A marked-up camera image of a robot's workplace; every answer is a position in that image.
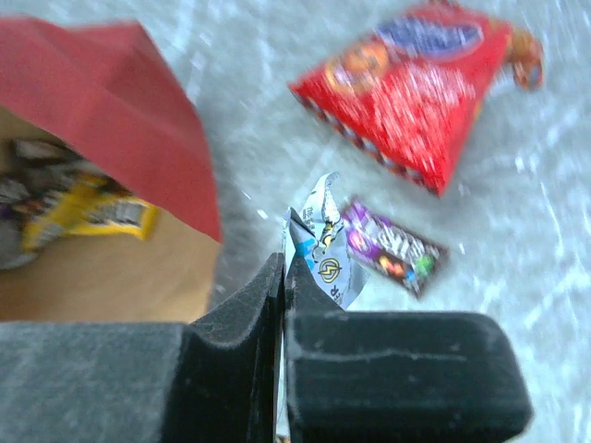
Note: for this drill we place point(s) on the yellow m&m pack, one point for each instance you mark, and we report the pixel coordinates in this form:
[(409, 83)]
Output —
[(84, 204)]

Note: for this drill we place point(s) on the red paper bag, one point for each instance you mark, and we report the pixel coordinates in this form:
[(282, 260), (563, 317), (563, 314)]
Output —
[(106, 92)]

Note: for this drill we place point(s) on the silver grey snack wrapper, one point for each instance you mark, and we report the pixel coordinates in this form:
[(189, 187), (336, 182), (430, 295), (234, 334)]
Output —
[(12, 252)]

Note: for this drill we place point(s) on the white blue snack wrapper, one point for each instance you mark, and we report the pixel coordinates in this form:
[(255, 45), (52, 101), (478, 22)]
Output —
[(316, 235)]

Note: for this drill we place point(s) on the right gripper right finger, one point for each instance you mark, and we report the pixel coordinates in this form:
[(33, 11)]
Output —
[(396, 376)]

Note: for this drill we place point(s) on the red candy bag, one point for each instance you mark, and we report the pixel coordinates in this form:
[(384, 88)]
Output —
[(408, 93)]

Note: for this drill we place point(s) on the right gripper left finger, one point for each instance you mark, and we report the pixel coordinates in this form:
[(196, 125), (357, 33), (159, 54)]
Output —
[(213, 380)]

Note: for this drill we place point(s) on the purple m&m pack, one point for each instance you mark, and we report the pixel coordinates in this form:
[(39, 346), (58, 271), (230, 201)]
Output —
[(394, 251)]

